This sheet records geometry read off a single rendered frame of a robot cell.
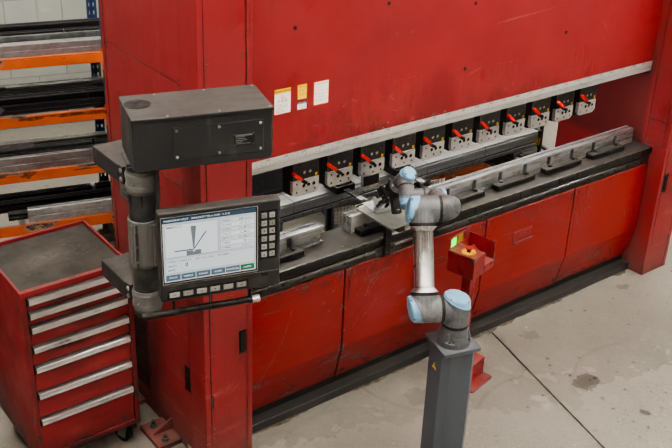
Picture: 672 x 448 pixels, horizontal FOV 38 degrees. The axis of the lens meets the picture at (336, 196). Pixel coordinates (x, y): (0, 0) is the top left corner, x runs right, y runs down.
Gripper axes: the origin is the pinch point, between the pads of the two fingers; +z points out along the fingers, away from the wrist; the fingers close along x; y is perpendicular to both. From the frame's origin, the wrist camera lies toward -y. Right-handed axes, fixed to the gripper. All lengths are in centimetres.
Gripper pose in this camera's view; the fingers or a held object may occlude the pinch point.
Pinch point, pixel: (381, 208)
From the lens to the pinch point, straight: 481.5
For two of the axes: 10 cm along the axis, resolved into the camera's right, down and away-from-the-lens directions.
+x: -8.5, 2.0, -4.9
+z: -3.7, 4.4, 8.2
